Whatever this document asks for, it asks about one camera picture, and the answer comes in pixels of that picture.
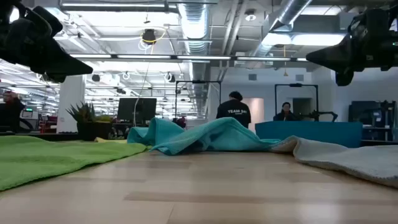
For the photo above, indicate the black metal stand frame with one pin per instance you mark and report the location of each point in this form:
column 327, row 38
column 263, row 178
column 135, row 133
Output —
column 295, row 85
column 198, row 81

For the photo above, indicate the blue plastic bin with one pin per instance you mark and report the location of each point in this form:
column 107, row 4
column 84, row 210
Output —
column 311, row 132

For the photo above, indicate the white door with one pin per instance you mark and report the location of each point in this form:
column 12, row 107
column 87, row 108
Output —
column 257, row 112

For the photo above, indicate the white pillar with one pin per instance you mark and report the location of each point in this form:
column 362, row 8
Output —
column 71, row 105

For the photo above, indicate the long ceiling light bar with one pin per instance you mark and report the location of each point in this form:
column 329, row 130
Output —
column 202, row 57

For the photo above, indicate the black background robot arm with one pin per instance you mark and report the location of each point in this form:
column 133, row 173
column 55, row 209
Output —
column 320, row 115

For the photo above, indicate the grey microfiber towel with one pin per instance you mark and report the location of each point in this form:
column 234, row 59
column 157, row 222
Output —
column 357, row 161

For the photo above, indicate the black ceiling camera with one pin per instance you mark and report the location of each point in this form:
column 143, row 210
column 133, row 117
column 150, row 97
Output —
column 149, row 35

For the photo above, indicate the black equipment rack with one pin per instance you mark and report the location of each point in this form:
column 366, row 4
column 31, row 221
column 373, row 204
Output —
column 373, row 121

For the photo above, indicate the person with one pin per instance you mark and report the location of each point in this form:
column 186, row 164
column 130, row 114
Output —
column 11, row 112
column 285, row 115
column 234, row 112

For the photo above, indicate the potted succulent plant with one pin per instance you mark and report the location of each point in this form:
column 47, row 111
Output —
column 90, row 127

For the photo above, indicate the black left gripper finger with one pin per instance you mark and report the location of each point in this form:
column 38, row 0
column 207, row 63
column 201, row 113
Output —
column 56, row 78
column 62, row 63

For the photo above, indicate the black computer monitor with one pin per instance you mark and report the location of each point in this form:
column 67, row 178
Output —
column 136, row 109

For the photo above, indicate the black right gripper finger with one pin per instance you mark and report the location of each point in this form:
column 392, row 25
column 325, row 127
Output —
column 344, row 79
column 335, row 57

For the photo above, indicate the teal microfiber towel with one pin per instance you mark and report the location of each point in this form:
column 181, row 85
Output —
column 217, row 137

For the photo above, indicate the green microfiber towel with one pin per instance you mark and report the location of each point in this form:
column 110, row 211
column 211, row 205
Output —
column 46, row 158

